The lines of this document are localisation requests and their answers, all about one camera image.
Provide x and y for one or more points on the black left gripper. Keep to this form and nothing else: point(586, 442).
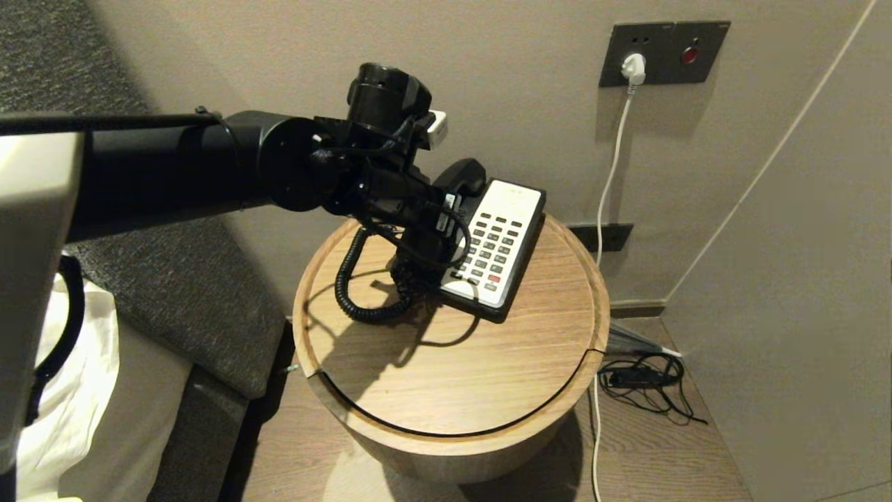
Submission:
point(397, 199)

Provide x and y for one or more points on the black phone handset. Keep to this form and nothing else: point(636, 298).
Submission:
point(463, 174)

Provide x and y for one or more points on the black white-faced phone base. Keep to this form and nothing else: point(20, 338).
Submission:
point(505, 209)

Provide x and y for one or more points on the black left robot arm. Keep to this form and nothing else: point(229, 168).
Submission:
point(174, 167)

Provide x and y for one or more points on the round wooden nightstand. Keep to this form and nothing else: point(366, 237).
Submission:
point(453, 369)

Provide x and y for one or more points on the grey fabric headboard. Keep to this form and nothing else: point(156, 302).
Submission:
point(174, 293)

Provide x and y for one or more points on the brown baseboard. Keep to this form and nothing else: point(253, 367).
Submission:
point(637, 309)

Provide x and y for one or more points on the white power plug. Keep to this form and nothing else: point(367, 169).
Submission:
point(633, 68)

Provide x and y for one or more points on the beige mattress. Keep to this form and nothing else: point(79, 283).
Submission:
point(139, 418)

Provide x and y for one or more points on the white bed duvet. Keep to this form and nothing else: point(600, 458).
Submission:
point(77, 390)

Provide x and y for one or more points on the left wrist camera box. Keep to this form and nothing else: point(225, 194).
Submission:
point(437, 129)

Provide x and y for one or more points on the dark low wall plate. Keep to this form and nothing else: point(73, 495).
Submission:
point(613, 237)

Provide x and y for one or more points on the dark wall socket panel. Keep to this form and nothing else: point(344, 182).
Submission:
point(704, 42)

